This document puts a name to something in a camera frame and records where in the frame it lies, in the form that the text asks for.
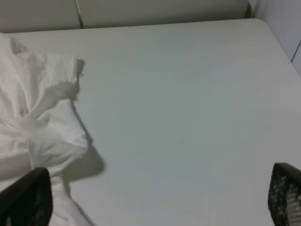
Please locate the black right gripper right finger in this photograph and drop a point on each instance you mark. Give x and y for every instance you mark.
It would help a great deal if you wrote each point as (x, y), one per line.
(284, 197)

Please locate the white short sleeve t-shirt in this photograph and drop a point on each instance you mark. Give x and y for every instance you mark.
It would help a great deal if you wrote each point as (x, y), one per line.
(38, 127)

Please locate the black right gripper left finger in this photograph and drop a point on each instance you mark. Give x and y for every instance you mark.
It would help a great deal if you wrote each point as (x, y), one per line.
(28, 201)

